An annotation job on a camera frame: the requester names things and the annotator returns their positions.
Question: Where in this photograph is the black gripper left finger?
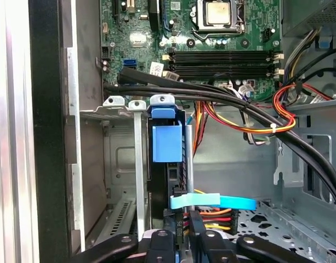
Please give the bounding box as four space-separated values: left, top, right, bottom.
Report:
70 229 176 263

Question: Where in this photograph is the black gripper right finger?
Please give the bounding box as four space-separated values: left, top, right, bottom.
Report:
189 210 322 263

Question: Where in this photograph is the disk power wire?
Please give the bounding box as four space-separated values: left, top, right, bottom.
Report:
174 207 240 239

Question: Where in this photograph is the blue data wire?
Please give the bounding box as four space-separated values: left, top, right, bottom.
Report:
169 192 258 211

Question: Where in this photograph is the hard disk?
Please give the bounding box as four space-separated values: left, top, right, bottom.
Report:
146 94 192 247

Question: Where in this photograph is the silver disk bay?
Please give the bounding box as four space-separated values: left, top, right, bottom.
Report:
79 95 196 247

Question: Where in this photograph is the silver drive cage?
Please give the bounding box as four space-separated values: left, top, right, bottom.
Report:
274 98 336 195

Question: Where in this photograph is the black open PC case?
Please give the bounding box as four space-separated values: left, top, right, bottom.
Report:
27 0 336 263

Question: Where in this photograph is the black RAM slot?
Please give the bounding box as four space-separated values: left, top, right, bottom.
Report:
169 50 277 57
162 70 285 79
169 64 277 71
162 54 285 63

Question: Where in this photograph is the CPU socket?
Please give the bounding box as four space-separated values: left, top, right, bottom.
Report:
191 0 247 35

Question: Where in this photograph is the green motherboard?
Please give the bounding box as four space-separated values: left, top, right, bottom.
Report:
99 0 283 102

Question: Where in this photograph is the blue drive bay latch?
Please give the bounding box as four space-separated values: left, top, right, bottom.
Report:
317 38 333 52

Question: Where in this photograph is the silver CPU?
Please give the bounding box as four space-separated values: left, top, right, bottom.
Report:
204 1 231 26

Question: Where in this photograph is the black graphics card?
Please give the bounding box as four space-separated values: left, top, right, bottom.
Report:
147 0 162 33

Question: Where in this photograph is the grey power supply unit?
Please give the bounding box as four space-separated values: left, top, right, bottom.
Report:
282 0 336 36

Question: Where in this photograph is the orange yellow wire bundle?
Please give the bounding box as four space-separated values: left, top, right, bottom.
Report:
192 82 335 157

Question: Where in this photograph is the black cable bundle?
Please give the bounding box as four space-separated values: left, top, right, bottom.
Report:
103 66 336 210

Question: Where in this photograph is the main power wire bundle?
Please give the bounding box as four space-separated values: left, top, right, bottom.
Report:
282 26 324 91

